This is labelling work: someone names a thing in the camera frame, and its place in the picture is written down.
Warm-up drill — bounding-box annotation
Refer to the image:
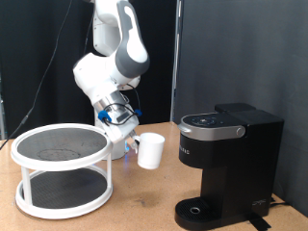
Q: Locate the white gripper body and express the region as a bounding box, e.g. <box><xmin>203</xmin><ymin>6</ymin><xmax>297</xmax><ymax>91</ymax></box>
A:
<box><xmin>102</xmin><ymin>110</ymin><xmax>141</xmax><ymax>144</ymax></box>

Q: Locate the white ceramic mug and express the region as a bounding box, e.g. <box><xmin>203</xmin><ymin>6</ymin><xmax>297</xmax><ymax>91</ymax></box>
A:
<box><xmin>133</xmin><ymin>132</ymin><xmax>167</xmax><ymax>170</ymax></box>

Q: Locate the silver handled brewer lid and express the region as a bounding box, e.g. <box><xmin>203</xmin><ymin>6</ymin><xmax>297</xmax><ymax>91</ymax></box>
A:
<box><xmin>178</xmin><ymin>112</ymin><xmax>247</xmax><ymax>142</ymax></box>

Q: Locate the black Keurig coffee machine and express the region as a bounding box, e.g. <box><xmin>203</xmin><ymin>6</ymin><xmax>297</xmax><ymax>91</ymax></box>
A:
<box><xmin>174</xmin><ymin>102</ymin><xmax>285</xmax><ymax>231</ymax></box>

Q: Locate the white two-tier turntable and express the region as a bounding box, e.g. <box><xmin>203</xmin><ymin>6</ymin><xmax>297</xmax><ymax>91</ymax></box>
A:
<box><xmin>10</xmin><ymin>122</ymin><xmax>114</xmax><ymax>220</ymax></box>

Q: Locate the silver vertical pole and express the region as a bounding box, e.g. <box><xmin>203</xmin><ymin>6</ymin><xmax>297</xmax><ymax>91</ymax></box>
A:
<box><xmin>169</xmin><ymin>0</ymin><xmax>185</xmax><ymax>123</ymax></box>

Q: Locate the black tape strip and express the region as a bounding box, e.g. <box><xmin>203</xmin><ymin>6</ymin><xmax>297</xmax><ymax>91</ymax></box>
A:
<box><xmin>244</xmin><ymin>216</ymin><xmax>272</xmax><ymax>231</ymax></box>

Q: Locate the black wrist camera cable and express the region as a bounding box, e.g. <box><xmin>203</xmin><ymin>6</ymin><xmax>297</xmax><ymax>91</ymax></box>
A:
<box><xmin>100</xmin><ymin>84</ymin><xmax>144</xmax><ymax>127</ymax></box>

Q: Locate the black hanging cable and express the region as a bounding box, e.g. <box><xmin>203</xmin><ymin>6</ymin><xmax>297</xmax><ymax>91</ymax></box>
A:
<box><xmin>0</xmin><ymin>0</ymin><xmax>75</xmax><ymax>152</ymax></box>

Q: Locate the grey metal frame post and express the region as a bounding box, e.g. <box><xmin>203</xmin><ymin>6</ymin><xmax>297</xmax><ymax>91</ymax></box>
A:
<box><xmin>0</xmin><ymin>76</ymin><xmax>7</xmax><ymax>141</ymax></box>

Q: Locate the black machine power cord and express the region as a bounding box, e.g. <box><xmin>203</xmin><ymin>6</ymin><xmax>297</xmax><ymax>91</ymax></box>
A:
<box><xmin>269</xmin><ymin>196</ymin><xmax>292</xmax><ymax>208</ymax></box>

